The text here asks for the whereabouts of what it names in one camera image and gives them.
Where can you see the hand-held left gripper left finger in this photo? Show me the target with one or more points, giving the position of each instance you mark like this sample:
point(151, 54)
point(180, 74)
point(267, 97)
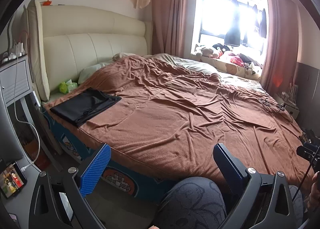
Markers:
point(96, 166)

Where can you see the black tank top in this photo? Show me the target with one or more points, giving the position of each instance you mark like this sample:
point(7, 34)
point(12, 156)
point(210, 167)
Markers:
point(82, 109)

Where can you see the pile of plush toys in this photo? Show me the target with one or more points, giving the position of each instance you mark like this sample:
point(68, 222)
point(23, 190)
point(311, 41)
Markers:
point(217, 51)

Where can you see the green tissue pack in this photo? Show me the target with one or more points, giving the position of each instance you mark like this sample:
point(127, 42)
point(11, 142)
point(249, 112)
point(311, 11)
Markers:
point(66, 87)

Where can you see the bear print window cushion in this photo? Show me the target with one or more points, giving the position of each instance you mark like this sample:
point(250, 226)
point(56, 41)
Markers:
point(235, 67)

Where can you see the cream padded headboard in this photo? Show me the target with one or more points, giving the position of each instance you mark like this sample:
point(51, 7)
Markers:
point(87, 48)

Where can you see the small orange toy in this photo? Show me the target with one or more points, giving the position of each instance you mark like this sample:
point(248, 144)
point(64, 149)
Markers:
point(46, 2)

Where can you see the brown blanket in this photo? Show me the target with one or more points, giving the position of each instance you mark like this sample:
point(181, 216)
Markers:
point(175, 114)

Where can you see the white nightstand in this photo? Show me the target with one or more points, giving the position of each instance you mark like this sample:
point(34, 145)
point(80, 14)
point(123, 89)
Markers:
point(292, 111)

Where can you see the grey cabinet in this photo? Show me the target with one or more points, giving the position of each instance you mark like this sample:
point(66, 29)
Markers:
point(15, 81)

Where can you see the grey patterned knee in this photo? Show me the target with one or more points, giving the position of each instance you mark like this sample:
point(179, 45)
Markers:
point(192, 204)

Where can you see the short dark hanging garment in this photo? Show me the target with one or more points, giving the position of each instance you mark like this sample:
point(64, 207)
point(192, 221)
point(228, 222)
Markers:
point(263, 26)

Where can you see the small white rack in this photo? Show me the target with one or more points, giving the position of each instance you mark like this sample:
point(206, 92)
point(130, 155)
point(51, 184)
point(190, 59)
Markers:
point(293, 91)

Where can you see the white pillow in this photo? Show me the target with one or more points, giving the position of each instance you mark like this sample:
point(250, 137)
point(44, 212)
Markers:
point(90, 71)

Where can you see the phone with lit screen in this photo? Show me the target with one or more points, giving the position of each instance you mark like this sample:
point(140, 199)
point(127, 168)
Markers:
point(12, 181)

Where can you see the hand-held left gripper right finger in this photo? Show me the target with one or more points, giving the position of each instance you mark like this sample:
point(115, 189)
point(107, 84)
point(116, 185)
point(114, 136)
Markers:
point(230, 166)

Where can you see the power strip with chargers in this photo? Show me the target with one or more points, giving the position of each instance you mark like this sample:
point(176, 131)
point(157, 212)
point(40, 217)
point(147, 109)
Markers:
point(15, 52)

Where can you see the person's right hand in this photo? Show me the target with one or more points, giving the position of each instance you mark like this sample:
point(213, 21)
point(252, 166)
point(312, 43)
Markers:
point(315, 191)

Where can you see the person's right leg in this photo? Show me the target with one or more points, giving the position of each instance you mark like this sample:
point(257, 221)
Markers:
point(297, 201)

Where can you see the pink curtain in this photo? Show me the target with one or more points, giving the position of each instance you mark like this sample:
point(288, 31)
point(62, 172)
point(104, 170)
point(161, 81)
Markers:
point(277, 43)
point(172, 13)

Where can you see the black bag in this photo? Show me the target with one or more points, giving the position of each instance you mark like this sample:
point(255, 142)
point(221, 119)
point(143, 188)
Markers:
point(310, 135)

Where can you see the beige quilt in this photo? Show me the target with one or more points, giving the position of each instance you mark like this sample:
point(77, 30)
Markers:
point(195, 66)

